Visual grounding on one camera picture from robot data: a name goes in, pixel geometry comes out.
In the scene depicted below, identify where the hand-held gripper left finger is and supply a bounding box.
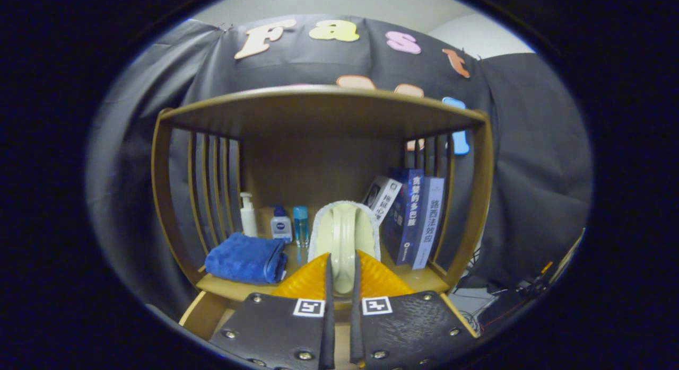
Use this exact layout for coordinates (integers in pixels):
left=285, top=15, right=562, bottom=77
left=210, top=252, right=336, bottom=370

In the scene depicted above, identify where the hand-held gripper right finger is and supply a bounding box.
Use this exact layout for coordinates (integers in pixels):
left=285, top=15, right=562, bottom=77
left=349, top=250, right=481, bottom=370

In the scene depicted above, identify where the wooden countertop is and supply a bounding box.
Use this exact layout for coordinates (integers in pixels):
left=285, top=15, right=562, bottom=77
left=196, top=206, right=451, bottom=303

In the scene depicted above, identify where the wooden cabinet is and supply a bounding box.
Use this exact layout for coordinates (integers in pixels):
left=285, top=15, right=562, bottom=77
left=151, top=85, right=495, bottom=312

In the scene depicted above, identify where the short dark blue book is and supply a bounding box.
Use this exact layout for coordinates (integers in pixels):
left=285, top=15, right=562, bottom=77
left=381, top=200, right=406, bottom=265

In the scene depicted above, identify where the clear blue bottle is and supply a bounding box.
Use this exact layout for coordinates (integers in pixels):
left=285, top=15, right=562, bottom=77
left=293, top=206, right=309, bottom=249

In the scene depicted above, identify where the blue folded towel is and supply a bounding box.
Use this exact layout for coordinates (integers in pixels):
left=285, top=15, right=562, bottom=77
left=205, top=232, right=288, bottom=285

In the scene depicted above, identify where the white bottle with blue cap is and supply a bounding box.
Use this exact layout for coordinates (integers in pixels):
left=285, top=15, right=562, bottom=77
left=270, top=205, right=293, bottom=244

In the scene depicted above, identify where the tall blue book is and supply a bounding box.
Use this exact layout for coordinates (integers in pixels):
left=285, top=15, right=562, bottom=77
left=390, top=168, right=425, bottom=267

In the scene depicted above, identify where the lavender book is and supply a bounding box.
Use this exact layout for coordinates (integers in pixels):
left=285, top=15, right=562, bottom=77
left=413, top=177, right=446, bottom=271

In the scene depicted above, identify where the white book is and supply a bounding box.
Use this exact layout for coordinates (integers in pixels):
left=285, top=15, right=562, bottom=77
left=362, top=175, right=404, bottom=227

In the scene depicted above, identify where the white pump bottle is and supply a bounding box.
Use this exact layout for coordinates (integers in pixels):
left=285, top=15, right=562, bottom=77
left=239, top=192, right=258, bottom=238

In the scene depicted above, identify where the black device with orange parts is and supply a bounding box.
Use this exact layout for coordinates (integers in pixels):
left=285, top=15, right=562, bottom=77
left=477, top=259, right=563, bottom=328

